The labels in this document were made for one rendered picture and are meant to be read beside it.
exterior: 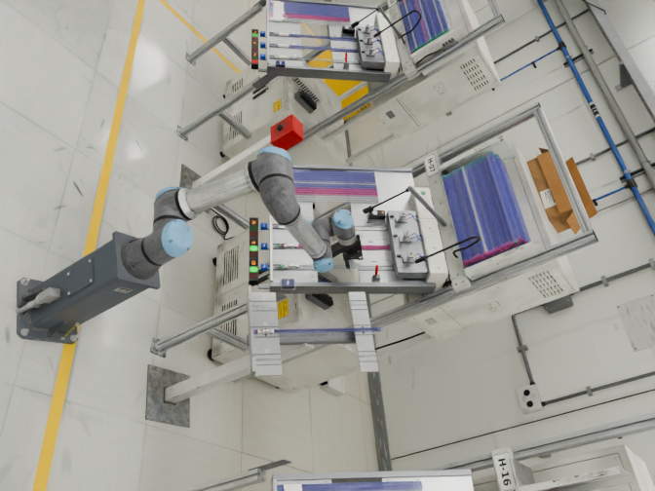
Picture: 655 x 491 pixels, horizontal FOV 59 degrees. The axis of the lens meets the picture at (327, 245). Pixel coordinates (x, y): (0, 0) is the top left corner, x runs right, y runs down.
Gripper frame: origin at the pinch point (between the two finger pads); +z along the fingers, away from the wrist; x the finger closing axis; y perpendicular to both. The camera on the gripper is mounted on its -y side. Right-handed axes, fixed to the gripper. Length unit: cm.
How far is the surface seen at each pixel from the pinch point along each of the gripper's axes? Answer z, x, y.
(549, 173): 12, 44, 100
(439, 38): -8, 134, 64
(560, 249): -11, -14, 84
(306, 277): -3.8, -4.8, -17.8
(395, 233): 0.9, 14.6, 22.4
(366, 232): 3.7, 19.6, 9.6
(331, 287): -0.9, -10.1, -7.8
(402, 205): 8.8, 36.2, 28.3
